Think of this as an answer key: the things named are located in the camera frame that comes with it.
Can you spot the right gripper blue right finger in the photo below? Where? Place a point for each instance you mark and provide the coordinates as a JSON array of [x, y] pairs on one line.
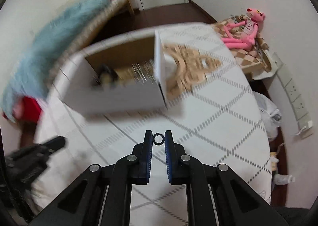
[[174, 151]]

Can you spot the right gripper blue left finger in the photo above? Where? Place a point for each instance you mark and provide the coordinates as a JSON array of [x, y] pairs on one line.
[[142, 165]]

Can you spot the silver chain jewelry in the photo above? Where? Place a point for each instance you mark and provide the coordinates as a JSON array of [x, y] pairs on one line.
[[143, 72]]

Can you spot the red cloth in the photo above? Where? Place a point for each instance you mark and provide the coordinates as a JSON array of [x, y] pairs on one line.
[[21, 109]]

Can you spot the white patterned tablecloth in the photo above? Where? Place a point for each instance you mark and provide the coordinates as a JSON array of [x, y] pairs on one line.
[[217, 122]]

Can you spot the white cardboard box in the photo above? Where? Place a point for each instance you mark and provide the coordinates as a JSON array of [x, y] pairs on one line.
[[102, 81]]

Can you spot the light blue blanket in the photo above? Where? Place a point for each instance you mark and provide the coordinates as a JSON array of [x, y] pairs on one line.
[[32, 70]]

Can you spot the small cardboard box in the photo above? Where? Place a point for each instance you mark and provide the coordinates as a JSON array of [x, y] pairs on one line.
[[273, 161]]

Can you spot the white plastic bag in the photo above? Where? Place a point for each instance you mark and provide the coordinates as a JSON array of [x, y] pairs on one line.
[[270, 114]]

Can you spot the bed mattress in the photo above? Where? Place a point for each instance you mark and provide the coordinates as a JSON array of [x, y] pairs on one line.
[[87, 34]]

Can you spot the white power strip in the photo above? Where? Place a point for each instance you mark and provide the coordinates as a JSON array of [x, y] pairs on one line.
[[302, 116]]

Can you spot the pink panther plush toy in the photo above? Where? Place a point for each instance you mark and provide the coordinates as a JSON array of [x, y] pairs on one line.
[[252, 25]]

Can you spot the white charger with cable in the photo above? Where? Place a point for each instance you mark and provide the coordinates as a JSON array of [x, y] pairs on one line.
[[281, 176]]

